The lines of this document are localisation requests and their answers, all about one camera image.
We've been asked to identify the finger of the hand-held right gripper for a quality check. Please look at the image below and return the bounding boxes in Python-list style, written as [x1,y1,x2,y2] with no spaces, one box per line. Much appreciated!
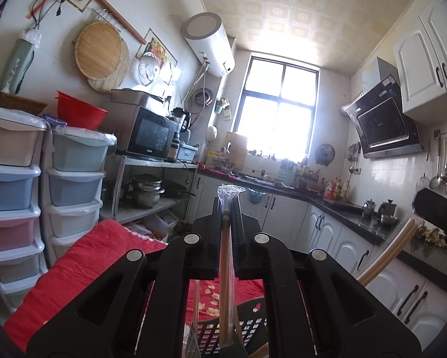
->
[413,187,447,240]

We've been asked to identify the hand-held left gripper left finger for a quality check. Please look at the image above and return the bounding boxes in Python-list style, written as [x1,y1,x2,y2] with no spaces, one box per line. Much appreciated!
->
[26,197,224,358]

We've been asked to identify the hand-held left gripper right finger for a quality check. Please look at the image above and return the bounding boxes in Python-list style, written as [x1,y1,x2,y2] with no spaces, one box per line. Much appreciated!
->
[231,197,422,358]

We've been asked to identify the wooden chopstick pair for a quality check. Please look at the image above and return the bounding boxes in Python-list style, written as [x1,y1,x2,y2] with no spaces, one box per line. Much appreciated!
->
[216,184,242,347]
[193,281,202,344]

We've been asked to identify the black plastic utensil basket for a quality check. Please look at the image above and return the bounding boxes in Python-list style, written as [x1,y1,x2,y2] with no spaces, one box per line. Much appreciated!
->
[184,298,269,358]

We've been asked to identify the brown dried roots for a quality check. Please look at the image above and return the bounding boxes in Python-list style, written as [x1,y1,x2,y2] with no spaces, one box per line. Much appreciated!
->
[415,222,447,252]

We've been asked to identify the blue waste basket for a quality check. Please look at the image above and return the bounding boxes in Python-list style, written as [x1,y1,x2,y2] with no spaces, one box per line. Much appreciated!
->
[248,187,267,204]

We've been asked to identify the large steel teapot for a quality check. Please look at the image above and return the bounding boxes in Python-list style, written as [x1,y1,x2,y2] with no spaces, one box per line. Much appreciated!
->
[376,199,399,226]

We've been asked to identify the black frying pan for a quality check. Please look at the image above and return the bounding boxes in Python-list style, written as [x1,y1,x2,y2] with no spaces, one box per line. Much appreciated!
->
[164,181,197,198]

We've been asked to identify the white plastic container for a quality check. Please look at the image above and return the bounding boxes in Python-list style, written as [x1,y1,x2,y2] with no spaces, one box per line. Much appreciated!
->
[141,212,177,239]

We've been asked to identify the stainless steel pot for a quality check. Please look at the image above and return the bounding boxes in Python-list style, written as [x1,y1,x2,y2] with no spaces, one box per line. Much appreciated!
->
[131,173,163,191]
[131,187,166,209]

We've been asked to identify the teal utensil holder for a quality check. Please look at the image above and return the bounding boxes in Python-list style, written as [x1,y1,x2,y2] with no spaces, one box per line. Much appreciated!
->
[279,158,295,187]

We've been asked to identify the blue plastic box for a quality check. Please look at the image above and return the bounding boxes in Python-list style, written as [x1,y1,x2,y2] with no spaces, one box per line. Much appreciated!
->
[179,143,199,162]

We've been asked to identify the wooden cutting board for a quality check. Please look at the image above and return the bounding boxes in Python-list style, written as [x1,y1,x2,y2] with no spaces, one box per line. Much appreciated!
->
[223,131,248,170]

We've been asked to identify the dark glass bottle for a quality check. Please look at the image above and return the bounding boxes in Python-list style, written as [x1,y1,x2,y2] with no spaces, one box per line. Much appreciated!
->
[168,131,182,163]

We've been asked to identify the metal kitchen shelf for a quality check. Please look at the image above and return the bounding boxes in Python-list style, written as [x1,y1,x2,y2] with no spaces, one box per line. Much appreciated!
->
[100,153,199,232]

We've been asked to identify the black range hood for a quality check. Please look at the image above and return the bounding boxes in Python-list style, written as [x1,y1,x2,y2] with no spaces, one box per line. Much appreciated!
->
[344,57,424,159]

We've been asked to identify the cluster of condiment bottles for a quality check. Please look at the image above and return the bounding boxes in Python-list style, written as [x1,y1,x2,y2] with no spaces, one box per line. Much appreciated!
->
[318,177,351,200]

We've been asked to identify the black electric kettle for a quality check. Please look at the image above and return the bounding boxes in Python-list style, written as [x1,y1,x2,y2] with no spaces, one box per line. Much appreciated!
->
[172,107,192,142]

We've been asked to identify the black microwave oven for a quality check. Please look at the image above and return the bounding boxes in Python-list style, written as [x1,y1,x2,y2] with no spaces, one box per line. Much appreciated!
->
[124,105,177,162]

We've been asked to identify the kitchen window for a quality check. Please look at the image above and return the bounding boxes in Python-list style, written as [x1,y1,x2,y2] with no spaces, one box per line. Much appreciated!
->
[231,54,321,157]

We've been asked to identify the red floral tablecloth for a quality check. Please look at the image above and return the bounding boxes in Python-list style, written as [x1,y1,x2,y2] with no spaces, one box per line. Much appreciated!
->
[3,219,310,358]

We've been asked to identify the white upper cabinet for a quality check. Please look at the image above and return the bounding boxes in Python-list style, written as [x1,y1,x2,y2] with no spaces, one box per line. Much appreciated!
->
[392,0,447,125]

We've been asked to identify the red plastic basin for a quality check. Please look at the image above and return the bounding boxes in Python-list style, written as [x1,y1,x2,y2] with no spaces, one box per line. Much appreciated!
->
[55,90,109,131]

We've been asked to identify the round bamboo tray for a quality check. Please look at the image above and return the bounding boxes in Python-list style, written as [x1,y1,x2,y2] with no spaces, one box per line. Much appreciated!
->
[87,45,131,94]
[75,20,129,81]

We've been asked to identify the white cylindrical water heater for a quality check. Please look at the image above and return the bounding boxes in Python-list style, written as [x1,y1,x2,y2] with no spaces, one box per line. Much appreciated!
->
[182,12,236,78]

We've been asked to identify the brown wicker basket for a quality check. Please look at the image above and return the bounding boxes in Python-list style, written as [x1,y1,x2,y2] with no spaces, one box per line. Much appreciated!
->
[0,90,48,117]

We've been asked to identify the long wooden rolling pin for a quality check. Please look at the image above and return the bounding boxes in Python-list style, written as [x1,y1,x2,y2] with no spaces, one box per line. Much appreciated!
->
[78,0,147,44]

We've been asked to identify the green hanging bag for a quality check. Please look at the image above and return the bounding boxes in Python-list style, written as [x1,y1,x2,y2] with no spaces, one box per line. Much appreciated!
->
[0,30,41,95]

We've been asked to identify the black round wall fan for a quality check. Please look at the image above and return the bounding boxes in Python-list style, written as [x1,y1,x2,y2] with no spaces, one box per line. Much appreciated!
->
[315,143,336,165]

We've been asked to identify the small fruit wall poster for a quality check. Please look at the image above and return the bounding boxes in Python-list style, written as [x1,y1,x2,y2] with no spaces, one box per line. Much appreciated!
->
[136,28,177,68]

